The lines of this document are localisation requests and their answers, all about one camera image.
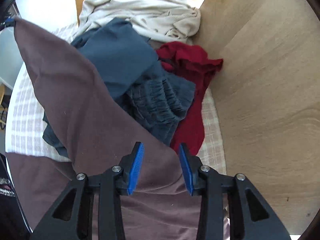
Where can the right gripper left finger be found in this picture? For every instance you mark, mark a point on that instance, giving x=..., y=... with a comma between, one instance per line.
x=90, y=206

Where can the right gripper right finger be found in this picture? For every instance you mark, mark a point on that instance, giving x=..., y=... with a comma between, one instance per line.
x=251, y=217

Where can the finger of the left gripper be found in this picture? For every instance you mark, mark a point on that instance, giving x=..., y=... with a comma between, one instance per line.
x=9, y=22

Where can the brown fleece garment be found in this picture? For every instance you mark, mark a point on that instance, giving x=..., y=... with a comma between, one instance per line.
x=160, y=207

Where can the person's black tweed torso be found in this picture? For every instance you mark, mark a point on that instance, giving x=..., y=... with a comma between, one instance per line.
x=12, y=222

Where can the pink plaid table cloth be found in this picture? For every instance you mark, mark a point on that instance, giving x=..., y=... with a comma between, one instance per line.
x=30, y=119

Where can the dark blue-grey garment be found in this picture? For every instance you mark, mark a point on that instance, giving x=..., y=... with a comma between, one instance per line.
x=129, y=68

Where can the large plywood board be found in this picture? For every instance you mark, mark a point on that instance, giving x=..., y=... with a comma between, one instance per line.
x=267, y=99

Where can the grey ribbed knit garment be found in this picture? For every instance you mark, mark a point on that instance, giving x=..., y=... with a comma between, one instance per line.
x=160, y=104

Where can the beige knit garment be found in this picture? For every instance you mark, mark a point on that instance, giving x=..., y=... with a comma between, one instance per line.
x=160, y=20

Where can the red garment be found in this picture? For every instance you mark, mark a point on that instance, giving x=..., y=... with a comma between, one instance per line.
x=194, y=70

